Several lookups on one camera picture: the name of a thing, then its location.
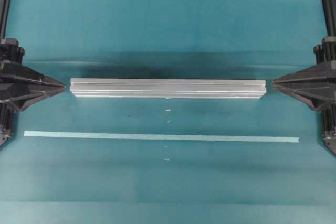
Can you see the silver aluminium extrusion rail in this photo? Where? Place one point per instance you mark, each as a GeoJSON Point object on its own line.
{"type": "Point", "coordinates": [167, 88]}

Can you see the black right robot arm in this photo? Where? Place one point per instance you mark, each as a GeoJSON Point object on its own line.
{"type": "Point", "coordinates": [325, 52]}

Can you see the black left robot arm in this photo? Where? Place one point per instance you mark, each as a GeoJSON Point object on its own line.
{"type": "Point", "coordinates": [10, 52]}

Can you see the light teal tape strip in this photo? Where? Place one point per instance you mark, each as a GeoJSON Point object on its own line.
{"type": "Point", "coordinates": [164, 137]}

